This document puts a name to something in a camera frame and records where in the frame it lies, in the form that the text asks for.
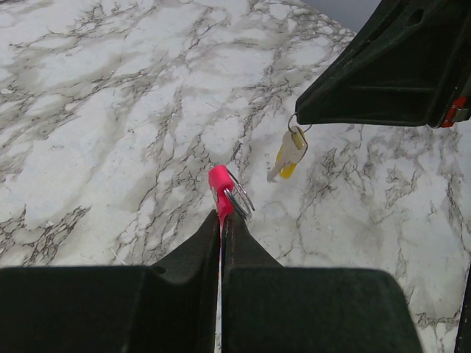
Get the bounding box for pink strap keyring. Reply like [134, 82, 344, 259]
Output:
[208, 164, 256, 353]

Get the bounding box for yellow key tag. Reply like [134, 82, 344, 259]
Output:
[275, 126, 308, 179]

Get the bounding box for silver key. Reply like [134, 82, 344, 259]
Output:
[267, 113, 311, 182]

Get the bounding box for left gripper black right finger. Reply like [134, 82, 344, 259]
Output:
[222, 215, 422, 352]

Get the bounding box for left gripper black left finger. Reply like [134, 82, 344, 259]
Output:
[1, 212, 219, 352]

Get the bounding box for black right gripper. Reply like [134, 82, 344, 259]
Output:
[296, 1, 470, 128]

